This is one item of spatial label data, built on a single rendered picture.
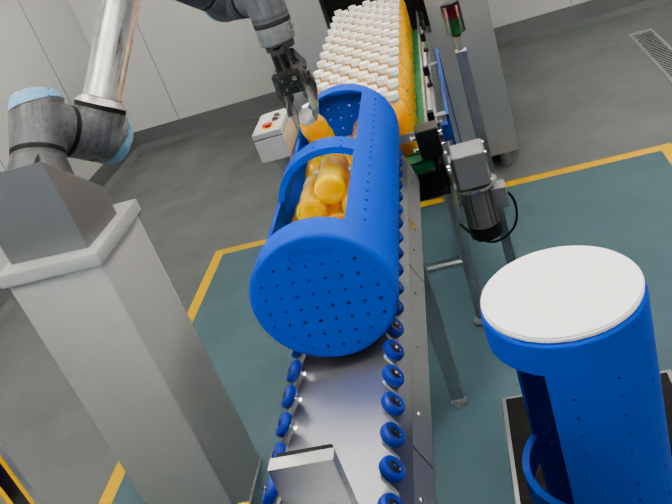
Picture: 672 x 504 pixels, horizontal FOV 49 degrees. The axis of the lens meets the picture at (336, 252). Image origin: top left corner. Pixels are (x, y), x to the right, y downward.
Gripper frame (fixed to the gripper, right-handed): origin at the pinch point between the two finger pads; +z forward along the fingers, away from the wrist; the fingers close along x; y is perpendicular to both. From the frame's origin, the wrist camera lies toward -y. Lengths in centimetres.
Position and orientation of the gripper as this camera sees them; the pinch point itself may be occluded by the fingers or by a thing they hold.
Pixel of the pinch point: (306, 116)
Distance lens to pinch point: 191.0
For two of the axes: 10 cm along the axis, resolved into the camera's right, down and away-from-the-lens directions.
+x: 9.5, -2.2, -2.1
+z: 3.0, 8.4, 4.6
